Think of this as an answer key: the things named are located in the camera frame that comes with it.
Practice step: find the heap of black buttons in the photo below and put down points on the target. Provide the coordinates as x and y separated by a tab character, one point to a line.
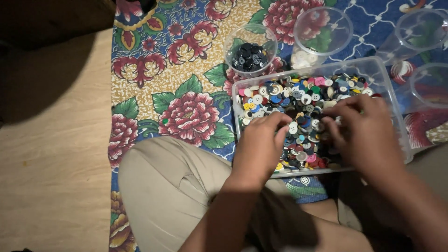
249	57

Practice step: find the floral patterned floor mat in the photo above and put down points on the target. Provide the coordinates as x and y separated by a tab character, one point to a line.
182	70

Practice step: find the pile of mixed colourful buttons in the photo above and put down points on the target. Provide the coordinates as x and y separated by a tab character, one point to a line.
301	94

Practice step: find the person's beige shorts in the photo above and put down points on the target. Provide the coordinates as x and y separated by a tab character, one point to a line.
164	189

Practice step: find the clear cup holding white buttons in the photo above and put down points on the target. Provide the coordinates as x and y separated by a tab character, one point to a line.
325	28

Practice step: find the clear cup holding black buttons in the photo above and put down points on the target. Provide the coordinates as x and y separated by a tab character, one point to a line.
238	38

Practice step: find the person's right hand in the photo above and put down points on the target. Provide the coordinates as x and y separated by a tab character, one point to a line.
371	136

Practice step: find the loose white button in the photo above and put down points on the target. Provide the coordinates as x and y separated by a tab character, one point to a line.
305	180

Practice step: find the empty clear plastic cup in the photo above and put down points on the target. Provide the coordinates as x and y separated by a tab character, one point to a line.
416	31
430	87

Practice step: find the person's left hand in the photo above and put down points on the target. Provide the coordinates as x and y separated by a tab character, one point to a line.
257	154

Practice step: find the heap of white buttons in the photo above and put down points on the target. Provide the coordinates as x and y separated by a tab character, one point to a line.
301	59

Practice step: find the clear plastic rectangular tray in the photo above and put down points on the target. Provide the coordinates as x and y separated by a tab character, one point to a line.
381	73

